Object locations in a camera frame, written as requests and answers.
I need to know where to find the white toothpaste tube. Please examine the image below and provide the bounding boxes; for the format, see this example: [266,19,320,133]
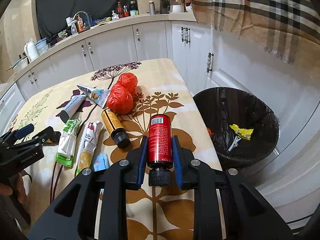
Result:
[59,95,87,123]

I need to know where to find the white kitchen cabinets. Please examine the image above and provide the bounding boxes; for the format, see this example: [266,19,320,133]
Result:
[1,20,319,222]

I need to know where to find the steel thermos bottle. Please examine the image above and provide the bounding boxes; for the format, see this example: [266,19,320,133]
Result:
[149,1,156,15]

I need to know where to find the white yellow snack wrapper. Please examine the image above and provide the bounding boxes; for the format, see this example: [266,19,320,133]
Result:
[74,120,103,177]

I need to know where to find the triangular blue white wrapper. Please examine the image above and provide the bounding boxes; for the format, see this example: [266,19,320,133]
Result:
[77,84,110,108]

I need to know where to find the green white wrapper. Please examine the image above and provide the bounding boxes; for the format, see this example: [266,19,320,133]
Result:
[56,118,82,168]

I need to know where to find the small blue carton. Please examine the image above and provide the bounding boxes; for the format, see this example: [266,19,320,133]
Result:
[93,153,110,172]

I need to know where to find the floral beige tablecloth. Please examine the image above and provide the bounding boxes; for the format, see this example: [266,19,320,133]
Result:
[7,58,223,240]

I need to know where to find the person's left hand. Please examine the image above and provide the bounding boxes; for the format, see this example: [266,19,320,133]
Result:
[0,172,27,205]

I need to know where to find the orange soap bottle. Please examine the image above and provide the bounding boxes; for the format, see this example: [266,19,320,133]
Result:
[76,14,84,33]

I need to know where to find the red plastic bag bundle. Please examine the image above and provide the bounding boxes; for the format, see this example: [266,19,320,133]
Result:
[107,73,138,115]

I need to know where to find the yellow crumpled wrapper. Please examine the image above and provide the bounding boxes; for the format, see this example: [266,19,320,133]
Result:
[230,124,254,140]

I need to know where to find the dark lidded jar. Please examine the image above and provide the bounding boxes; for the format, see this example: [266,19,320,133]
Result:
[129,1,139,16]

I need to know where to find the red rice cooker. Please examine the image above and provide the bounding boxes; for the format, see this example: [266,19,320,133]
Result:
[185,0,192,12]

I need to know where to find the yellow black bottle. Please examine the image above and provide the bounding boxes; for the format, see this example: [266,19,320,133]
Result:
[101,108,130,149]

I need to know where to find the plaid beige scarf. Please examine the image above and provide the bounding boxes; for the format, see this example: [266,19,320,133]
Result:
[191,0,319,67]

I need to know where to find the white electric kettle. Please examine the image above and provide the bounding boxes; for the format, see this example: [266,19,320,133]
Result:
[24,38,39,62]

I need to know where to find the black knife block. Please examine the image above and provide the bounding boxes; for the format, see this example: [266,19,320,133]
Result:
[159,0,170,14]

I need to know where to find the red spray can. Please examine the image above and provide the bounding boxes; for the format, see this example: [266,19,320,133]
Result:
[147,114,173,187]

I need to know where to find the chrome sink faucet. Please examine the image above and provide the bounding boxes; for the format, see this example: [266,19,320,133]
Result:
[72,10,93,27]

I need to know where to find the black trash bin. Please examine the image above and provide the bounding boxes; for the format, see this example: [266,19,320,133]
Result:
[193,87,279,170]

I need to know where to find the white blender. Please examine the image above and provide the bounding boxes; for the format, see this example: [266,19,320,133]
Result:
[169,0,184,13]

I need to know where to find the red sauce bottle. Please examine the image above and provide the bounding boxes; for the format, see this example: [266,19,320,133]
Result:
[117,2,124,18]

